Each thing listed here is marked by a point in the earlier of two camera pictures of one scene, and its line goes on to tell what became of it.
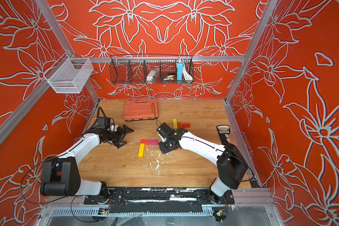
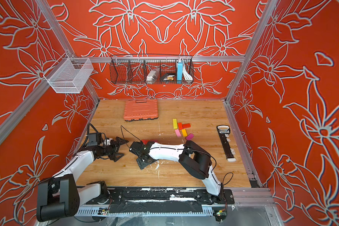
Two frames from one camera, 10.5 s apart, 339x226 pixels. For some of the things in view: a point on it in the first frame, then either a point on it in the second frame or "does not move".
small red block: x=144 y=141 does not move
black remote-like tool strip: x=223 y=131 does not move
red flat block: x=186 y=125 does not move
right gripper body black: x=165 y=147 -> x=141 y=163
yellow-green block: x=175 y=124 does not move
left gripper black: x=117 y=143 -> x=115 y=148
